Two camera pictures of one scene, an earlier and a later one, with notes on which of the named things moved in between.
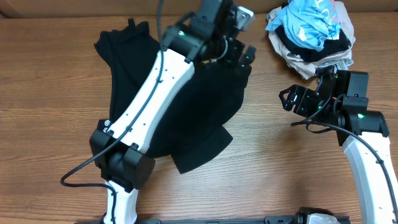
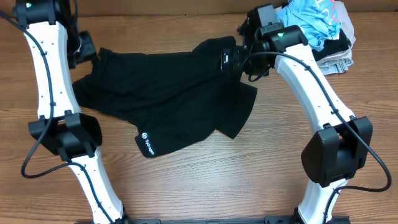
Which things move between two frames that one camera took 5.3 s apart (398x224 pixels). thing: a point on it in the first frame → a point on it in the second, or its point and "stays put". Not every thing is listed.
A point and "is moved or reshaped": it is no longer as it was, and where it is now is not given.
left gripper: x=237 y=53 → x=88 y=48
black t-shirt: x=193 y=131 is moved or reshaped
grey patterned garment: x=342 y=64 stays put
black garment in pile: x=329 y=46 stays put
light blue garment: x=310 y=22 stays put
